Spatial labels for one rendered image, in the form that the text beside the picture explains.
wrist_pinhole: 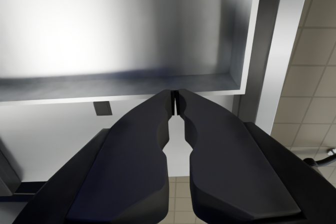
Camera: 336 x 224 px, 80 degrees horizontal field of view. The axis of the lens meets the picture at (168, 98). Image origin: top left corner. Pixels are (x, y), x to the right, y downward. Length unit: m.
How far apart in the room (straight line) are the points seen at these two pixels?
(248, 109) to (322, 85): 1.29
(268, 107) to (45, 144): 0.25
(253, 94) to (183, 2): 0.10
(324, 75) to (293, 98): 0.20
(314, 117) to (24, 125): 1.54
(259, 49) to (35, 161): 0.28
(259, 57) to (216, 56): 0.03
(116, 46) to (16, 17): 0.08
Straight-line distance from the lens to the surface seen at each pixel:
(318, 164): 1.72
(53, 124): 0.25
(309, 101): 1.51
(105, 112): 0.22
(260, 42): 0.17
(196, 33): 0.18
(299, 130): 1.62
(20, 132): 0.28
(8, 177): 0.33
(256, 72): 0.18
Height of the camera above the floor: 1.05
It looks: 60 degrees down
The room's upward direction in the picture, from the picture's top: 180 degrees counter-clockwise
